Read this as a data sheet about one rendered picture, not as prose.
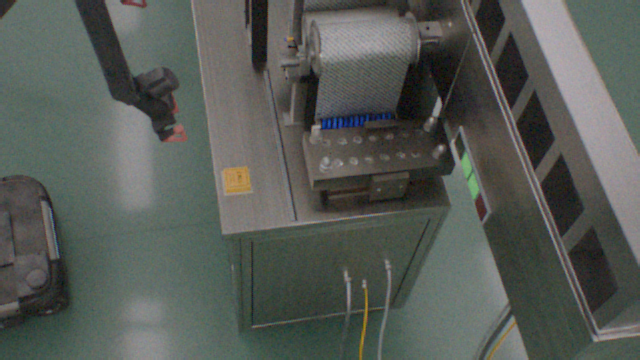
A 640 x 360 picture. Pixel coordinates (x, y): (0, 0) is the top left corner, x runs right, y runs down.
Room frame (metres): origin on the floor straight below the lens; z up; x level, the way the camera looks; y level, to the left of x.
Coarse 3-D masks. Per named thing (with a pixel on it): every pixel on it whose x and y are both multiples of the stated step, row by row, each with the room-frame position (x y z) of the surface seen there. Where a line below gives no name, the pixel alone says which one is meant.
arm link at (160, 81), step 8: (152, 72) 1.09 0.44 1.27; (160, 72) 1.09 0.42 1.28; (168, 72) 1.11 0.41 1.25; (136, 80) 1.08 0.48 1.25; (144, 80) 1.07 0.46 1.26; (152, 80) 1.07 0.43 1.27; (160, 80) 1.07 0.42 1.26; (168, 80) 1.08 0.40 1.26; (176, 80) 1.11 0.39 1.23; (136, 88) 1.06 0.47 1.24; (144, 88) 1.05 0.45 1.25; (152, 88) 1.06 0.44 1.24; (160, 88) 1.07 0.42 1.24; (168, 88) 1.07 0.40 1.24; (176, 88) 1.08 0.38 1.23; (120, 96) 1.01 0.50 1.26; (128, 96) 1.02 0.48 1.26; (136, 96) 1.03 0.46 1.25; (160, 96) 1.06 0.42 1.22; (128, 104) 1.02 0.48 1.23
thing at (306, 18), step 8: (360, 8) 1.45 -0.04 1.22; (368, 8) 1.45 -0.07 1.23; (376, 8) 1.45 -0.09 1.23; (384, 8) 1.46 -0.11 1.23; (392, 8) 1.46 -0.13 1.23; (304, 16) 1.41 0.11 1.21; (312, 16) 1.39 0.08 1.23; (320, 16) 1.39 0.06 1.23; (328, 16) 1.40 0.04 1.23; (336, 16) 1.40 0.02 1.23; (344, 16) 1.40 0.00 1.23; (352, 16) 1.41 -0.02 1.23; (360, 16) 1.41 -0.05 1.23; (368, 16) 1.42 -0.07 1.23; (376, 16) 1.42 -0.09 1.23; (384, 16) 1.43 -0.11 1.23; (392, 16) 1.43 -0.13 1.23; (304, 24) 1.42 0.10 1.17; (304, 32) 1.40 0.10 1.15; (304, 40) 1.39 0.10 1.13
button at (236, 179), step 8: (232, 168) 1.06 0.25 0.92; (240, 168) 1.07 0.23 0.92; (224, 176) 1.04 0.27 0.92; (232, 176) 1.04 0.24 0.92; (240, 176) 1.04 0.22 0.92; (248, 176) 1.05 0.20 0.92; (224, 184) 1.02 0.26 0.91; (232, 184) 1.01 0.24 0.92; (240, 184) 1.02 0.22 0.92; (248, 184) 1.02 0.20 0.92; (232, 192) 1.00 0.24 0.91
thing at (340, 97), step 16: (320, 80) 1.20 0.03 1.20; (336, 80) 1.21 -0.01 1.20; (352, 80) 1.23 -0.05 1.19; (368, 80) 1.24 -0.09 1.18; (384, 80) 1.25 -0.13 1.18; (400, 80) 1.27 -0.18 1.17; (320, 96) 1.20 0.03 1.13; (336, 96) 1.22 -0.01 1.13; (352, 96) 1.23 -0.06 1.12; (368, 96) 1.24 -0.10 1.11; (384, 96) 1.26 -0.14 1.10; (320, 112) 1.20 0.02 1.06; (336, 112) 1.22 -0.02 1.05; (352, 112) 1.23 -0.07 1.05; (368, 112) 1.25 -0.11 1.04; (384, 112) 1.26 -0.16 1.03
